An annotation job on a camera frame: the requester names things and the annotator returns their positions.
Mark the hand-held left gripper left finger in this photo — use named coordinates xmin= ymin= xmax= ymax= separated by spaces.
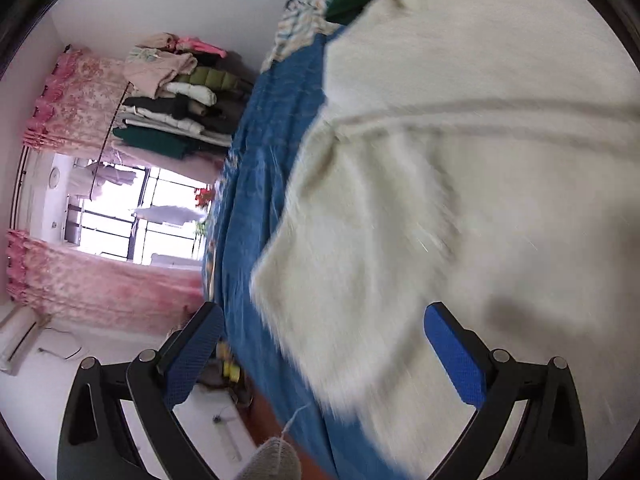
xmin=57 ymin=301 xmax=227 ymax=480

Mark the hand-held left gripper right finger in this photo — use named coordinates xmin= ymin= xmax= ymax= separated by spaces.
xmin=423 ymin=301 xmax=589 ymax=480

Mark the cream fuzzy sweater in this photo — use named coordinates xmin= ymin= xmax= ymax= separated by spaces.
xmin=250 ymin=0 xmax=640 ymax=480

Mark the pile of folded clothes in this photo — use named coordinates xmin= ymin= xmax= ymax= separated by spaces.
xmin=111 ymin=32 xmax=255 ymax=162

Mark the pink floral curtain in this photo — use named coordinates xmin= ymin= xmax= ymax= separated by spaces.
xmin=5 ymin=229 xmax=207 ymax=336
xmin=21 ymin=47 xmax=133 ymax=156

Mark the hanging white garment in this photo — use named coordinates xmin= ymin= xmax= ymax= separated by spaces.
xmin=131 ymin=203 xmax=207 ymax=227

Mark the white air conditioner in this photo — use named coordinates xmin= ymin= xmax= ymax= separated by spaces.
xmin=0 ymin=306 xmax=53 ymax=376

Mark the blue bed sheet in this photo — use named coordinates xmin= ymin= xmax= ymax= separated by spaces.
xmin=202 ymin=0 xmax=416 ymax=480

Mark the floral patterned quilt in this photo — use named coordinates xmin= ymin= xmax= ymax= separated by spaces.
xmin=260 ymin=0 xmax=356 ymax=73

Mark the window with dark frame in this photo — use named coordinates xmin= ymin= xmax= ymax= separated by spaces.
xmin=47 ymin=152 xmax=221 ymax=267

